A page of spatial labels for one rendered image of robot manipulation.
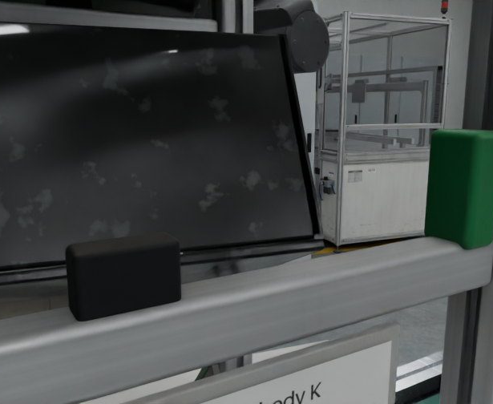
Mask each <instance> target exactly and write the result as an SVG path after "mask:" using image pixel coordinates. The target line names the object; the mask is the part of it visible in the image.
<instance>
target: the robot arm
mask: <svg viewBox="0 0 493 404"><path fill-rule="evenodd" d="M194 18H202V19H208V8H207V0H200V3H199V5H198V7H197V10H196V13H195V16H194ZM253 33H254V34H275V35H277V34H287V39H288V43H289V51H290V56H291V60H292V65H293V73H294V74H301V73H312V72H316V71H318V70H320V69H321V68H322V67H323V65H324V64H325V61H326V59H327V58H328V54H329V32H328V29H327V26H326V24H325V22H324V20H323V19H322V17H321V16H320V15H319V14H317V13H316V12H315V9H314V7H313V2H312V1H311V0H253Z"/></svg>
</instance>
